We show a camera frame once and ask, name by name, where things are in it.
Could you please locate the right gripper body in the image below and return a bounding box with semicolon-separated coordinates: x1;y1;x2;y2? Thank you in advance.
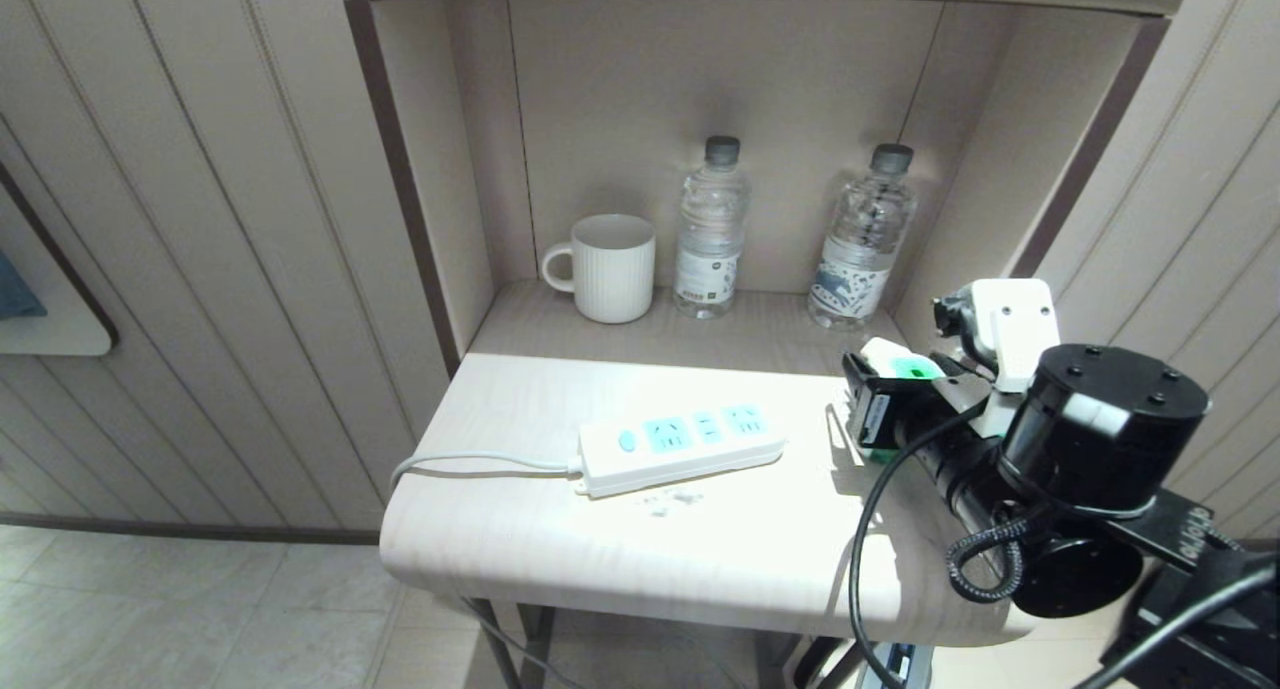
842;352;1011;530

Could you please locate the white green mosquito repellent device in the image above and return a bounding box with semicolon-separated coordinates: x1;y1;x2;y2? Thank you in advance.
858;337;947;464

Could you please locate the white power strip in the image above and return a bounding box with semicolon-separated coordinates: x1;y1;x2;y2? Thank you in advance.
576;401;788;499

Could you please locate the clear water bottle blue label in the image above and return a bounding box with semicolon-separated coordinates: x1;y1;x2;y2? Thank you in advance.
807;143;919;331

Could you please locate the clear water bottle white label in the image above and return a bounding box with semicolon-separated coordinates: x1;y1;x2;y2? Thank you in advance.
673;135;752;321

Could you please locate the white ribbed mug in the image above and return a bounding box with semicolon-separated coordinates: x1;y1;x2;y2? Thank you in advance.
541;214;657;325

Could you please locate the pale wooden side table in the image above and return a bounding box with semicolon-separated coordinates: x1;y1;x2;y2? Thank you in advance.
379;353;1041;689

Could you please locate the white panel with dark rim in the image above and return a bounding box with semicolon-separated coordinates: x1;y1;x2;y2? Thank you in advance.
0;159;120;359

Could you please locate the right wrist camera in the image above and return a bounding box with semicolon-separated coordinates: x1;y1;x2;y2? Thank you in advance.
933;278;1061;440

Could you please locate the black cable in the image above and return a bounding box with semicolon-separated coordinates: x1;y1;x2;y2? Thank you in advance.
847;405;991;689

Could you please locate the white power strip cord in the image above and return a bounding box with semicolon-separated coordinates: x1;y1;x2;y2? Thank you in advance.
389;451;584;492

